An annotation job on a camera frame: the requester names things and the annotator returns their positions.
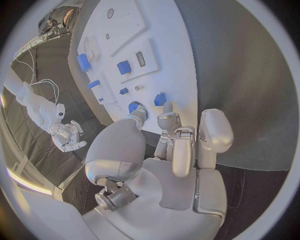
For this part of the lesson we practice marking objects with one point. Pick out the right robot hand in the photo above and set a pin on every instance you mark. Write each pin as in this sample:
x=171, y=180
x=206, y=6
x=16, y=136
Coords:
x=66, y=137

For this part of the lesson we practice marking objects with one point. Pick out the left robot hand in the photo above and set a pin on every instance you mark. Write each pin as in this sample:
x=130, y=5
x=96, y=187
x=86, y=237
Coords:
x=164, y=206

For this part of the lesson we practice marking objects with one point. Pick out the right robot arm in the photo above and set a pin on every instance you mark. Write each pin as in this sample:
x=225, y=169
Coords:
x=35, y=102

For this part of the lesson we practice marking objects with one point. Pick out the white task board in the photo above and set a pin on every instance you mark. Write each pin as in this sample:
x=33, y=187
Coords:
x=140, y=33

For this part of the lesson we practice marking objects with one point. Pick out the small blue peg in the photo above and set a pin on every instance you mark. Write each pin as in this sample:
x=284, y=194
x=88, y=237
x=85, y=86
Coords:
x=100, y=100

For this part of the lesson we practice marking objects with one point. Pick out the blue short cylinder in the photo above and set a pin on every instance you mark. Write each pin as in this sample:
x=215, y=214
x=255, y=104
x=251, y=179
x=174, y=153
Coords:
x=94, y=84

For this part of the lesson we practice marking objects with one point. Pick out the blue gear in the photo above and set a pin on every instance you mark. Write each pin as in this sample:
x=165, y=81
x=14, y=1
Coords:
x=133, y=106

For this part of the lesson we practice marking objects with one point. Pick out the small blue plug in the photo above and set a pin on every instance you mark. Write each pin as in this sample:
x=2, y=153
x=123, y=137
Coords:
x=123, y=91

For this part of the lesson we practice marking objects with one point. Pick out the blue long cylinder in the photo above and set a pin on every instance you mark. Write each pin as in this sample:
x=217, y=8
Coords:
x=83, y=62

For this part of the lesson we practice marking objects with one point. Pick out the blue block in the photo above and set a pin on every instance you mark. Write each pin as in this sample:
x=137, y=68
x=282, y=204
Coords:
x=123, y=67
x=159, y=99

